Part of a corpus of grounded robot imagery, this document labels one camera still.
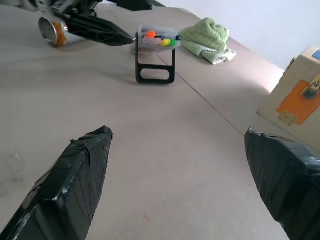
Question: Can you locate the black background object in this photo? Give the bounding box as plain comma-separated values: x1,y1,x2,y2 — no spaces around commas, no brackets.
116,0,161,13

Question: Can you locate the clear pen holder black stand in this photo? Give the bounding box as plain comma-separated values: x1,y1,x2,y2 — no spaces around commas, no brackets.
135,24,183,85

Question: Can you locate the silver and orange drink can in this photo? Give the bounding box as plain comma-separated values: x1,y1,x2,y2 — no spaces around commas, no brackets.
38,16,85,48

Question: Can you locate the pink capped marker pen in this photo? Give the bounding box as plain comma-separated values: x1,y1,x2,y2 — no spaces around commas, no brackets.
144,37,163,47

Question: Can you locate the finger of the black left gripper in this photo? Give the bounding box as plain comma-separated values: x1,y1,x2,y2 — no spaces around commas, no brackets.
67,26,135,47
53,11,134,39

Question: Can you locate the beige box with orange label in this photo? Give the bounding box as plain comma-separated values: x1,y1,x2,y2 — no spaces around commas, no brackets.
257,44,320,129

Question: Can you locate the green towel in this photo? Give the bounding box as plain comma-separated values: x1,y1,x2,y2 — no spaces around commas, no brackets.
178,17,237,66

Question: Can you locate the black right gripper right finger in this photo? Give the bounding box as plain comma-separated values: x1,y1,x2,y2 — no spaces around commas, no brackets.
243,128,320,240

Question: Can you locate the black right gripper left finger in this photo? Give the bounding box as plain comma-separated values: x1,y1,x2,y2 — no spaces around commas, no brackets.
0,125,114,240

